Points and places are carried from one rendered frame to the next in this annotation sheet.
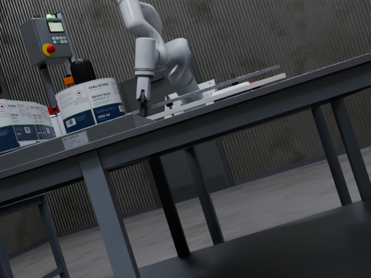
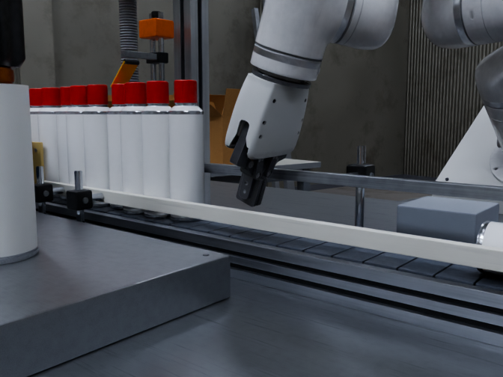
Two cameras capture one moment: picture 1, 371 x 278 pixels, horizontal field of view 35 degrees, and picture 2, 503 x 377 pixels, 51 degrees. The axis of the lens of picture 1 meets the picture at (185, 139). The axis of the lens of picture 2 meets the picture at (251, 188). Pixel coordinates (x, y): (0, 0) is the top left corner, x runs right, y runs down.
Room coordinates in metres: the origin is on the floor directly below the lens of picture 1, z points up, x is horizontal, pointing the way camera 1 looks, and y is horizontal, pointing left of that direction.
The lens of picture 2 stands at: (1.90, -0.27, 1.04)
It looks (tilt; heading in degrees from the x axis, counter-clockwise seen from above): 8 degrees down; 36
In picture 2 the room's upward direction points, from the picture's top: straight up
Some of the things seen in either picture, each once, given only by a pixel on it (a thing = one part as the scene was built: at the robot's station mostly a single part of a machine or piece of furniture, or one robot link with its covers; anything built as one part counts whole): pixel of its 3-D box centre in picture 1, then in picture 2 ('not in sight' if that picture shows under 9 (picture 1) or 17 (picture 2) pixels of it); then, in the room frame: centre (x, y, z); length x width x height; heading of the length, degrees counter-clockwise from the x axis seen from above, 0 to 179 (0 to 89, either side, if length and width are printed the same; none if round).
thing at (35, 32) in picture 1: (47, 41); not in sight; (2.58, 0.45, 1.38); 0.17 x 0.10 x 0.19; 141
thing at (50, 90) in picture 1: (49, 88); (128, 36); (2.60, 0.51, 1.18); 0.04 x 0.04 x 0.21
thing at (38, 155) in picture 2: not in sight; (28, 164); (2.47, 0.66, 0.94); 0.10 x 0.01 x 0.09; 86
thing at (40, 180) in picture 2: not in sight; (51, 200); (2.43, 0.53, 0.89); 0.06 x 0.03 x 0.12; 176
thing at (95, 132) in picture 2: (66, 127); (99, 145); (2.49, 0.47, 0.98); 0.05 x 0.05 x 0.20
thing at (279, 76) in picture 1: (160, 115); (278, 224); (2.43, 0.07, 0.90); 1.07 x 0.01 x 0.02; 86
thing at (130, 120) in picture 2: not in sight; (137, 148); (2.48, 0.37, 0.98); 0.05 x 0.05 x 0.20
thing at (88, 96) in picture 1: (91, 108); not in sight; (1.90, 0.26, 0.95); 0.20 x 0.20 x 0.14
